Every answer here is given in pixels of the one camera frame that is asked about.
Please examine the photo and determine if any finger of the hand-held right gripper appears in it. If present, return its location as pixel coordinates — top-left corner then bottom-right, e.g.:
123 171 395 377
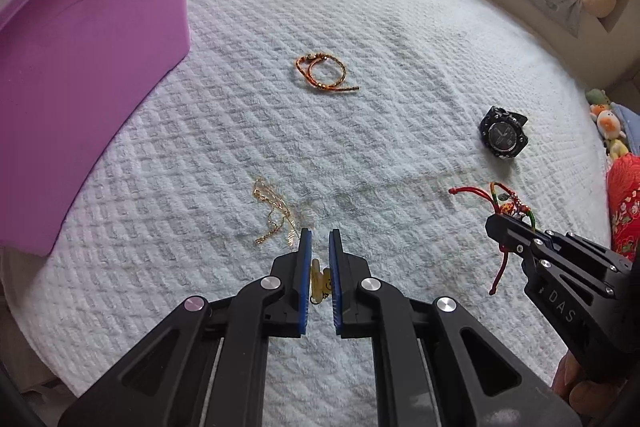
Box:
485 213 617 301
542 231 634 276

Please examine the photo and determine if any black wrist watch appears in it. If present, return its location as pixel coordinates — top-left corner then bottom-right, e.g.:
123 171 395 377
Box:
479 105 529 160

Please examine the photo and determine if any person's right hand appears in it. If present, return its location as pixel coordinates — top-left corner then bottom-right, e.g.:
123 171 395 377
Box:
552 352 632 424

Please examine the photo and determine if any red braided bracelet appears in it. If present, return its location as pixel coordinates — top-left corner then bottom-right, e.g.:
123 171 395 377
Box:
448 181 538 295

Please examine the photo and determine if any pink plastic tub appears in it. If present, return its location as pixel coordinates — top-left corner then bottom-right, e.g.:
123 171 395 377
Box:
0 0 193 256

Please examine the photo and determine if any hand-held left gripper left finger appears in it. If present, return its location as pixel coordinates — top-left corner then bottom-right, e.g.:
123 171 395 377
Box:
59 227 315 427

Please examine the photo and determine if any orange braided bracelet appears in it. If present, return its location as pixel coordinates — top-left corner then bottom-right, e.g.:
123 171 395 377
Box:
295 52 361 94

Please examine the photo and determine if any small yellow plush toy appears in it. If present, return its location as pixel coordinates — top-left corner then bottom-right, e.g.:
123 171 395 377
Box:
605 138 630 160

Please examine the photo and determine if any small white orange plush toy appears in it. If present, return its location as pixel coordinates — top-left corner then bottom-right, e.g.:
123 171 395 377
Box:
590 104 626 140

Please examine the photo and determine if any red patterned pillow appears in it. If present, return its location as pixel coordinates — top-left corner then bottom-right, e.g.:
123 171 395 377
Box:
606 155 640 260

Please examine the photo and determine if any blue cloth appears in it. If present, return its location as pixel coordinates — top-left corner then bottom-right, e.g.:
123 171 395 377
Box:
617 104 640 154

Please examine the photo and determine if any white textured blanket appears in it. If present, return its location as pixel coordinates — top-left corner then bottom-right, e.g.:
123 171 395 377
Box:
10 0 613 427

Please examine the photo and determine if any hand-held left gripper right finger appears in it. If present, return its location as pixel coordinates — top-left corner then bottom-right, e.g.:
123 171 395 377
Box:
327 228 583 427

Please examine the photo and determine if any gold chain necklace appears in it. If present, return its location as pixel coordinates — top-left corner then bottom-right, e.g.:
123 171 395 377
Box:
252 177 333 306

